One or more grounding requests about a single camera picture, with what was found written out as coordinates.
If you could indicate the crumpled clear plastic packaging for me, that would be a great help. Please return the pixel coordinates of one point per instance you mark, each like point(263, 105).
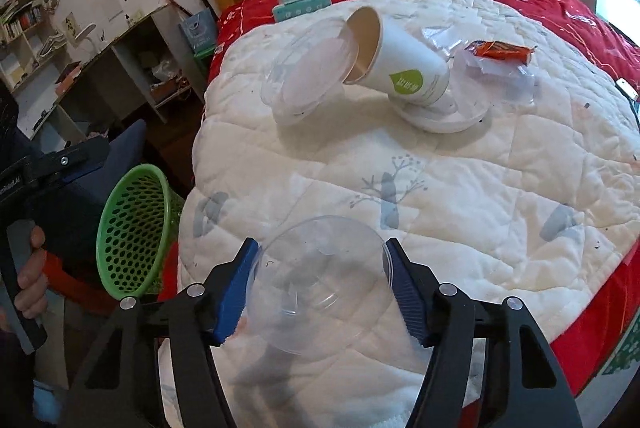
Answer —
point(505, 80)

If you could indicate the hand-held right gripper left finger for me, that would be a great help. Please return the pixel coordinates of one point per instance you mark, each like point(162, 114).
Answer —
point(234, 300)

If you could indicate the clear flat plastic lid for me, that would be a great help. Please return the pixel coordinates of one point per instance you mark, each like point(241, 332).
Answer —
point(310, 68)

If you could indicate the person's left hand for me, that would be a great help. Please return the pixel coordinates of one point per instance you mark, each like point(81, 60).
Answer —
point(32, 280)

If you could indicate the blue upholstered chair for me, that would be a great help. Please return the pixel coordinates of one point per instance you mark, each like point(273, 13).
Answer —
point(122, 148)

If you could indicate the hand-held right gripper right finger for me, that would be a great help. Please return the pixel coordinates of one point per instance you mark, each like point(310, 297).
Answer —
point(406, 295)

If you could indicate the white quilted blanket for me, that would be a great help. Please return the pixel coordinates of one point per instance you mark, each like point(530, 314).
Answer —
point(450, 218)

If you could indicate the white bookshelf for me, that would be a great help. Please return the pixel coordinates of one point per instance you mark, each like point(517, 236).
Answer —
point(22, 53)

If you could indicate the white round plastic lid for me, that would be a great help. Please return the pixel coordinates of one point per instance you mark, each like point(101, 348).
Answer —
point(450, 120)

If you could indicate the white desk with shelves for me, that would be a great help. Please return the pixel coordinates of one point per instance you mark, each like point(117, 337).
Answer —
point(135, 48)

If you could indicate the clear plastic dome lid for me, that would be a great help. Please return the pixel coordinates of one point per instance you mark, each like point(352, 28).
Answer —
point(320, 288)

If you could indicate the green plastic stool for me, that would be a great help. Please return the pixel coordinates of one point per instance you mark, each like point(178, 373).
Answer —
point(202, 73)

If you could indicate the white paper cup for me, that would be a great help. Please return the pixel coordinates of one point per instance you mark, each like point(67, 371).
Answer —
point(405, 58)

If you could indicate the orange snack wrapper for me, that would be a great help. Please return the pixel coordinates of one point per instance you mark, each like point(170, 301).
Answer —
point(500, 50)

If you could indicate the clear plastic wrapper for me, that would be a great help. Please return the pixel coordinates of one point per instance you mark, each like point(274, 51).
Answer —
point(442, 39)

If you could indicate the red plastic stool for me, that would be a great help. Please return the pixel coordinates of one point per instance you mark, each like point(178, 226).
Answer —
point(75, 278)

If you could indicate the row of books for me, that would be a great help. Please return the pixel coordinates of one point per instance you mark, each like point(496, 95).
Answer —
point(22, 20)

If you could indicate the blue paper bag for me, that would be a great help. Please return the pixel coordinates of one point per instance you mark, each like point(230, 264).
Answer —
point(197, 30)

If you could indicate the green plastic mesh basket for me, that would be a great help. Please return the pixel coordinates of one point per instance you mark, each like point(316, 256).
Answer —
point(135, 228)

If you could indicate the white charging plug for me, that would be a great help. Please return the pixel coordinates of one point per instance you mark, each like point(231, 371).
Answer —
point(627, 89)

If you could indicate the white desk lamp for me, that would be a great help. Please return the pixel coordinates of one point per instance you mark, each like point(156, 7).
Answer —
point(86, 35)

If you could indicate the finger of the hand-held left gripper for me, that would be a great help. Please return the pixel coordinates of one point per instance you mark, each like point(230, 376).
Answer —
point(75, 168)

